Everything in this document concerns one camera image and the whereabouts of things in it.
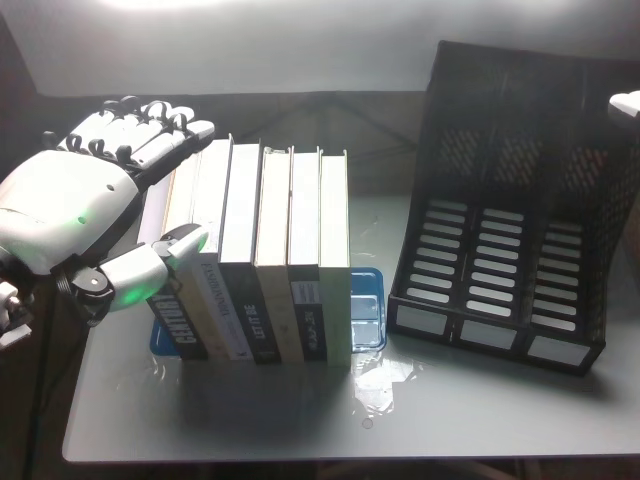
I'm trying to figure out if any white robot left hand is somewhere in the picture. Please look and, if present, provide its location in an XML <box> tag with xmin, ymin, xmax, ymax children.
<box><xmin>0</xmin><ymin>94</ymin><xmax>216</xmax><ymax>314</ymax></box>

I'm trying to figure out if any black Let It Be book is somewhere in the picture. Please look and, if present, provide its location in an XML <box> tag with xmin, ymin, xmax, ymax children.
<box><xmin>218</xmin><ymin>141</ymin><xmax>282</xmax><ymax>366</ymax></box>

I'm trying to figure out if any black cable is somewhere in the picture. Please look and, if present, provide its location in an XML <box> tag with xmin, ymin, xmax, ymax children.
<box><xmin>22</xmin><ymin>279</ymin><xmax>64</xmax><ymax>480</ymax></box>

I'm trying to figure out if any black Century spine book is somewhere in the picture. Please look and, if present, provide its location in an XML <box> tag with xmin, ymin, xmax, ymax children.
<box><xmin>135</xmin><ymin>169</ymin><xmax>209</xmax><ymax>362</ymax></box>

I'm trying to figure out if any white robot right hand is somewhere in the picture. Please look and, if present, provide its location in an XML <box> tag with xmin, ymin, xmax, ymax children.
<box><xmin>608</xmin><ymin>90</ymin><xmax>640</xmax><ymax>120</ymax></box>

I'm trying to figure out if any tan spine book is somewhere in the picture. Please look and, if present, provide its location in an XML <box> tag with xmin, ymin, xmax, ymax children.
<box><xmin>253</xmin><ymin>145</ymin><xmax>307</xmax><ymax>366</ymax></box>

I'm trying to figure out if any black mesh file rack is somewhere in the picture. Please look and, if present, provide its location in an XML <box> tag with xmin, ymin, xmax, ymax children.
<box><xmin>387</xmin><ymin>39</ymin><xmax>640</xmax><ymax>378</ymax></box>

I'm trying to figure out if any black spine white label book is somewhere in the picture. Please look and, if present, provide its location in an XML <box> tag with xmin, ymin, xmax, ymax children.
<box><xmin>287</xmin><ymin>145</ymin><xmax>329</xmax><ymax>364</ymax></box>

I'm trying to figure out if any blue plastic tray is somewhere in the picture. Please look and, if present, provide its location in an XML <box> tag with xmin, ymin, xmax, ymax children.
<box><xmin>149</xmin><ymin>267</ymin><xmax>389</xmax><ymax>357</ymax></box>

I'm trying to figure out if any cream spine book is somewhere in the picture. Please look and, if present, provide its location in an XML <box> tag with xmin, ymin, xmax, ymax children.
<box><xmin>162</xmin><ymin>152</ymin><xmax>232</xmax><ymax>362</ymax></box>

